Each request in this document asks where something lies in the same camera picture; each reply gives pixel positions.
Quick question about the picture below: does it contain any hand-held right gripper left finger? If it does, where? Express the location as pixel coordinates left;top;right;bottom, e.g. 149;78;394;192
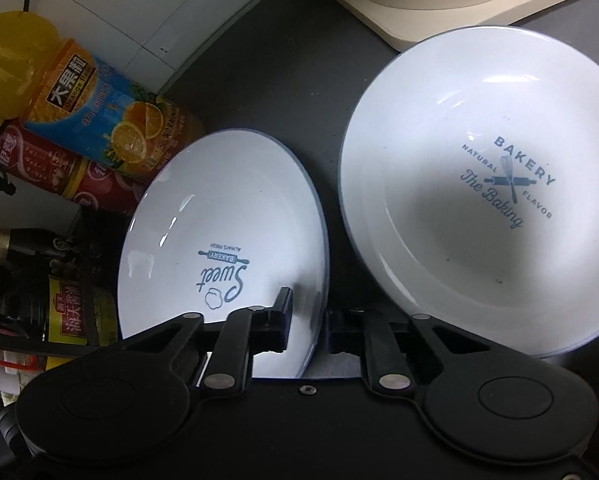
86;287;294;392

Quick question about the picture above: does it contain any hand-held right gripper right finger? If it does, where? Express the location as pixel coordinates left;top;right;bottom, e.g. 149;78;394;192
324;308;530;392

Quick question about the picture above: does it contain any white plate script print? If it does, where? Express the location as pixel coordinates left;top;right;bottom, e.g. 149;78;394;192
118;130;329;378

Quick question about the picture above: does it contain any white plate crossed tools print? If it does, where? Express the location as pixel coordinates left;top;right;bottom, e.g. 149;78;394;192
338;26;599;359

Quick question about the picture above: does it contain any red drink can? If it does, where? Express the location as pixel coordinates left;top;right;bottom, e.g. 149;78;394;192
73;157;151;217
0;124;86;199

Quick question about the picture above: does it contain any orange juice bottle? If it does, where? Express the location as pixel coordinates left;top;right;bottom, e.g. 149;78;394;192
0;10;206;182

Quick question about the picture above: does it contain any cream kettle base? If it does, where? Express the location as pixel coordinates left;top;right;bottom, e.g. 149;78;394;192
328;0;589;54

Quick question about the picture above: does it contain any soy sauce bottle red handle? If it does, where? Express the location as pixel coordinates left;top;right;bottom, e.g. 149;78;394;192
0;227;126;363

